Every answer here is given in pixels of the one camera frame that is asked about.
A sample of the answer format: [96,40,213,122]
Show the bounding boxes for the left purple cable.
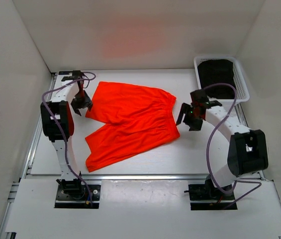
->
[42,71,96,207]

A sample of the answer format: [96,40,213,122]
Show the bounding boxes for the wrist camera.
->
[59,70,85,82]
[190,89,209,103]

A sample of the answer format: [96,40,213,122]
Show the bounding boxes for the aluminium frame rail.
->
[24,172,264,180]

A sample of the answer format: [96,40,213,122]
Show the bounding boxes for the black shorts in basket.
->
[197,59,236,100]

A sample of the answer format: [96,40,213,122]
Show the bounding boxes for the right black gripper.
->
[176,103,203,131]

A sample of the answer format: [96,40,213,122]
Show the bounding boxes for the purple cable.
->
[42,71,96,207]
[201,83,263,210]

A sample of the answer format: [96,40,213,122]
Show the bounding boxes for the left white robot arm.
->
[40,78,93,199]

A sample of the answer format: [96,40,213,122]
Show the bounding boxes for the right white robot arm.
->
[176,101,269,199]

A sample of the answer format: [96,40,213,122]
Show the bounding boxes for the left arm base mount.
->
[54,178,101,209]

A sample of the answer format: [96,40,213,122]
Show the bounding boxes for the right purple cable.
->
[201,83,263,210]

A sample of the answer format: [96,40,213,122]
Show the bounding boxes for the white plastic basket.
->
[193,55,250,105]

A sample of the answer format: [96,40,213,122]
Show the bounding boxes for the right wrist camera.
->
[190,89,209,103]

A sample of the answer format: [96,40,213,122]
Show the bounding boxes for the orange shorts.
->
[85,82,180,172]

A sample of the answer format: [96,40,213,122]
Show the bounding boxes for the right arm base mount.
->
[184,180,238,211]

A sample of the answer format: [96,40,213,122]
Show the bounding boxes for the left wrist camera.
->
[59,70,85,82]

